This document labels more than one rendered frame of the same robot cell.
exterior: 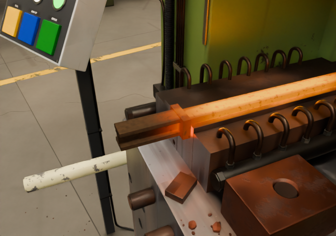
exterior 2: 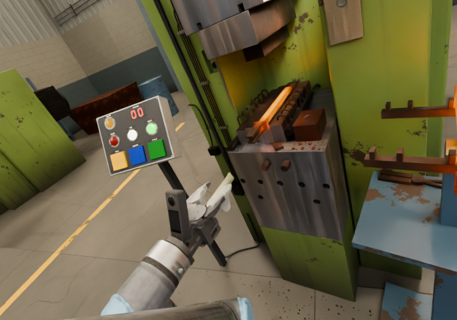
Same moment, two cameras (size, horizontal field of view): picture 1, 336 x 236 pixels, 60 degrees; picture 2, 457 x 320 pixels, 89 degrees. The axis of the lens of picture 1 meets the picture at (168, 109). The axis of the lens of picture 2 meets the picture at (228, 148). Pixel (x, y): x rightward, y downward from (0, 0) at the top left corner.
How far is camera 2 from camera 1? 0.55 m
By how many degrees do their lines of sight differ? 23
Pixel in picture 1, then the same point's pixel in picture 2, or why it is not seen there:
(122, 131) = (251, 135)
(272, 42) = (251, 94)
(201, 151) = (276, 128)
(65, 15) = (161, 132)
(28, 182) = not seen: hidden behind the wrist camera
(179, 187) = (278, 145)
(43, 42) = (156, 153)
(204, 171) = (281, 134)
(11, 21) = (120, 160)
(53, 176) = not seen: hidden behind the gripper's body
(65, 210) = (186, 280)
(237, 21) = (238, 91)
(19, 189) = not seen: hidden behind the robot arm
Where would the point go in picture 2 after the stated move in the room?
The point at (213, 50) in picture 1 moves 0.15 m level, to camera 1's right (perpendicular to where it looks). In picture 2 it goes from (237, 107) to (260, 92)
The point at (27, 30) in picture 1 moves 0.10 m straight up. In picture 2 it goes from (138, 155) to (126, 136)
